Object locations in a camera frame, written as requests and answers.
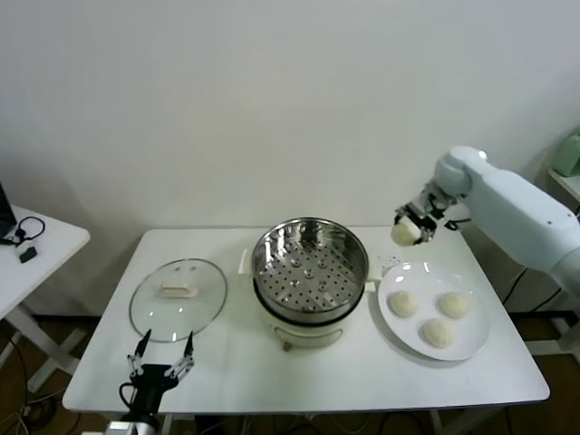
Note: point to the black laptop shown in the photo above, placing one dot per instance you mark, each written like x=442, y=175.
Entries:
x=5, y=213

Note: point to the white shelf unit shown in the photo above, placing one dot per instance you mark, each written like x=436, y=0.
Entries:
x=566, y=183

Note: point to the white side table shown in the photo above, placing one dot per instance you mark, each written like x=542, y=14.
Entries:
x=45, y=254

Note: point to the white table leg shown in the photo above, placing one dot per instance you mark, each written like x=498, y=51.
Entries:
x=435, y=423
x=166, y=426

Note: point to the scattered brown crumbs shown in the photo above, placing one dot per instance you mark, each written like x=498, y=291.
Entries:
x=393, y=261

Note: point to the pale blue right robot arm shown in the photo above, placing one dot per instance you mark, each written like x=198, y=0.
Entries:
x=512, y=204

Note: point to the glass pot lid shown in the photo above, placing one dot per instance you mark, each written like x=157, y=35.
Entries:
x=149, y=312

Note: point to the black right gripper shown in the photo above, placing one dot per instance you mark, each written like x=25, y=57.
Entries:
x=432, y=204

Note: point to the white steamed baozi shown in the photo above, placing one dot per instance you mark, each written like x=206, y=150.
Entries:
x=404, y=234
x=404, y=302
x=437, y=334
x=453, y=305

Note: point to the small black device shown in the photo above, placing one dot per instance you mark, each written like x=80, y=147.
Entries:
x=27, y=255

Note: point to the white round plate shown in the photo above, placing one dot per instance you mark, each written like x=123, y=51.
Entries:
x=471, y=281

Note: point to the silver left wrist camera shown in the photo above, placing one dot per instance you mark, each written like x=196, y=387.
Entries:
x=120, y=428

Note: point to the pale green box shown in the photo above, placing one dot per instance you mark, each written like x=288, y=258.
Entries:
x=568, y=156

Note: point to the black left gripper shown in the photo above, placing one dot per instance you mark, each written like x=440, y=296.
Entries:
x=154, y=383

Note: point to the cream electric cooker base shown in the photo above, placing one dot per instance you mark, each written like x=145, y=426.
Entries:
x=308, y=335

